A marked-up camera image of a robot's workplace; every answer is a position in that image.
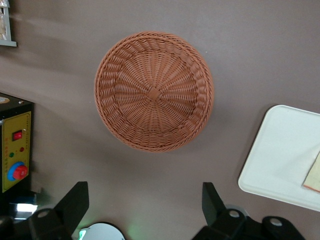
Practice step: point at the round brown wicker basket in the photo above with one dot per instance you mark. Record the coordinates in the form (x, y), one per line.
(153, 92)

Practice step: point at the black food warmer machine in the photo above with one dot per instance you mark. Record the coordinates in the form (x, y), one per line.
(15, 150)

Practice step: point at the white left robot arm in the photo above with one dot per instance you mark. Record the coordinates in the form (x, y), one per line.
(102, 232)

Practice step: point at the triangular sandwich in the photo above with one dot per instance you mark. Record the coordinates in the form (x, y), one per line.
(313, 175)

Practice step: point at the cream plastic tray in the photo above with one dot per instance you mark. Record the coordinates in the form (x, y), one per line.
(280, 155)

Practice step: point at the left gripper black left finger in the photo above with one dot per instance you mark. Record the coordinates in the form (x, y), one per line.
(65, 215)

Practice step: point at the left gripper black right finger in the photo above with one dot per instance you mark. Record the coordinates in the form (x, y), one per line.
(215, 217)

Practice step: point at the tray of wrapped snacks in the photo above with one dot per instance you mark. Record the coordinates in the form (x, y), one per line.
(8, 43)

